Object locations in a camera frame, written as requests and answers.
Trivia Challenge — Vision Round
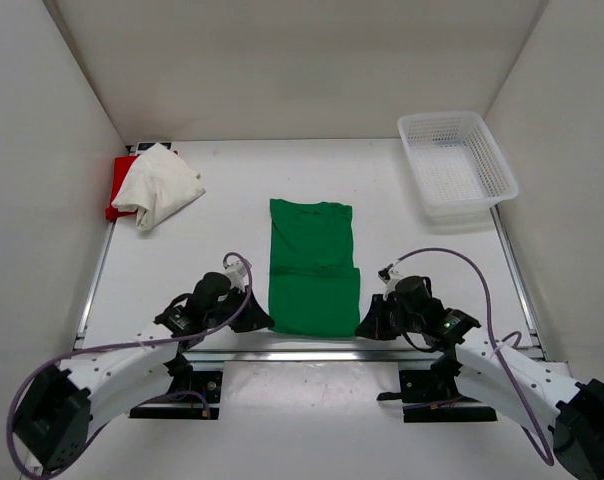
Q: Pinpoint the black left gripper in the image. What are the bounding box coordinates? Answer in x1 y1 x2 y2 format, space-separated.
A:
204 284 273 331

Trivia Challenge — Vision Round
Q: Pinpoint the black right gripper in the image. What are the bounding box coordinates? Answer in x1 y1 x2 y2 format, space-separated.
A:
356 294 424 341

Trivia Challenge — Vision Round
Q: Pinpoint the green garment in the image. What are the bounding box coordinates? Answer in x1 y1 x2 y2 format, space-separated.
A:
268 199 361 339

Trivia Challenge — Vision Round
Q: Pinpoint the white t shirt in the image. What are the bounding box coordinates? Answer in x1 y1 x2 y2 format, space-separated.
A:
112 145 206 232

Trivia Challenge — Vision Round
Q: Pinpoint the red t shirt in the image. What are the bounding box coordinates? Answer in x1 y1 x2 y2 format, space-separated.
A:
105 155 137 222

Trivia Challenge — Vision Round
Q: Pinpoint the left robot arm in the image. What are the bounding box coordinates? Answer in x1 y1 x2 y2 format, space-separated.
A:
5 264 273 479

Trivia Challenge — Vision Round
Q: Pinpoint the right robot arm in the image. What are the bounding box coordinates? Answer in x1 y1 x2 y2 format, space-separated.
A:
356 268 604 479

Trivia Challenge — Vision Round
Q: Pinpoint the white plastic mesh basket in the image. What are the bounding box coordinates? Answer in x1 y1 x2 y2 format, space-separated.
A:
397 111 519 218

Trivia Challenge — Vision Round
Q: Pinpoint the dark card behind red shirt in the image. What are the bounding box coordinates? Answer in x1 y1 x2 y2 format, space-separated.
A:
135 142 174 154

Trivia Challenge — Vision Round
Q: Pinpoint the aluminium rail front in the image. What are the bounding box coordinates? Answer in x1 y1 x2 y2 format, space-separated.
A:
185 350 440 363

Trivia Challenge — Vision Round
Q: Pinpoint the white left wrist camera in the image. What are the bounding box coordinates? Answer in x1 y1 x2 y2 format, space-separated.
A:
223 260 250 292

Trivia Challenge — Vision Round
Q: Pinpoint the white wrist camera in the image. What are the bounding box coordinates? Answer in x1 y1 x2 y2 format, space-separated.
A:
378 264 404 297
223 260 250 292

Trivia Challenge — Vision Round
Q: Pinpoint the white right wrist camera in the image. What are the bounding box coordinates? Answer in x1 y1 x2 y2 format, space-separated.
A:
378 264 404 297

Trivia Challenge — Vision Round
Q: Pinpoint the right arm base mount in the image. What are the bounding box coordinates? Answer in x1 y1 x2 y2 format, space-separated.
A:
376 362 497 424

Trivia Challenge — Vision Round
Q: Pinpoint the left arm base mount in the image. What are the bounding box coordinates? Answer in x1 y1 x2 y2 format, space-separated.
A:
128 363 223 421

